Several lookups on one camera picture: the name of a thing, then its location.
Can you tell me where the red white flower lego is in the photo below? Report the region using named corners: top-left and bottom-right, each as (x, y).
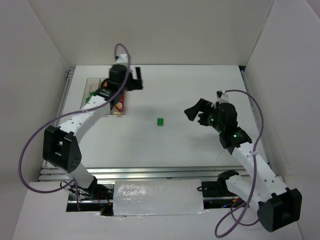
top-left (114, 101), bottom-right (124, 112)

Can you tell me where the green lego plate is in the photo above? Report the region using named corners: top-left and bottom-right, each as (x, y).
top-left (85, 91), bottom-right (94, 103)

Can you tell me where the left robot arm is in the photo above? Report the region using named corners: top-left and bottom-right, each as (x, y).
top-left (42, 64), bottom-right (143, 198)

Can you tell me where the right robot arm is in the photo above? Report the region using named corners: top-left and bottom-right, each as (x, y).
top-left (184, 98), bottom-right (302, 232)

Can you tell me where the middle clear container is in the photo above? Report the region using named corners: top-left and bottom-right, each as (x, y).
top-left (99, 78), bottom-right (110, 88)

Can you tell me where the small green square lego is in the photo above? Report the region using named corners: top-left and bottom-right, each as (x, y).
top-left (157, 118), bottom-right (164, 126)

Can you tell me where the white taped cover panel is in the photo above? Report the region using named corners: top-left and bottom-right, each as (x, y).
top-left (113, 179), bottom-right (205, 216)

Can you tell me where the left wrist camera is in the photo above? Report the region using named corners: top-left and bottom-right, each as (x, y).
top-left (115, 53), bottom-right (129, 67)

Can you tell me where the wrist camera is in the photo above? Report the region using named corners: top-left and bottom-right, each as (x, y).
top-left (211, 90), bottom-right (230, 108)
top-left (115, 53), bottom-right (129, 67)

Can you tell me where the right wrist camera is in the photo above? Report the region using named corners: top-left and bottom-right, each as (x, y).
top-left (211, 90), bottom-right (230, 108)

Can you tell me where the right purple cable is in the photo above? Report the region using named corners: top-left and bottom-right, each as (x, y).
top-left (214, 89), bottom-right (265, 237)

